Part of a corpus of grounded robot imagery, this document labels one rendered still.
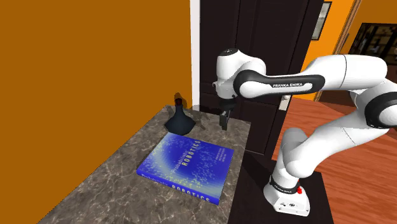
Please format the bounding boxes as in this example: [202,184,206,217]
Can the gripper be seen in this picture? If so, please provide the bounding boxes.
[219,97,238,131]

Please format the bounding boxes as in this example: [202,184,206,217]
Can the dark blue flask vase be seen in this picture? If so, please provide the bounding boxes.
[164,97,197,136]

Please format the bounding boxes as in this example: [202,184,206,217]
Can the blue book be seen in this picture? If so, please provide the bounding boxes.
[136,132,235,206]

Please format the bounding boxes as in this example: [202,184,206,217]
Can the black robot stand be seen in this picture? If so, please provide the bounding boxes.
[228,152,335,224]

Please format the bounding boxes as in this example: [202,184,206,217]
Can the black door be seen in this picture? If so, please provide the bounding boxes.
[199,0,325,162]

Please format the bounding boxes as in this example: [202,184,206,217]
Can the dark framed window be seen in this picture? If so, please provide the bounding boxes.
[347,22,397,66]

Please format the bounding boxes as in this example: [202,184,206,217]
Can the framed wall picture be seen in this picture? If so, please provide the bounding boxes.
[310,1,333,41]

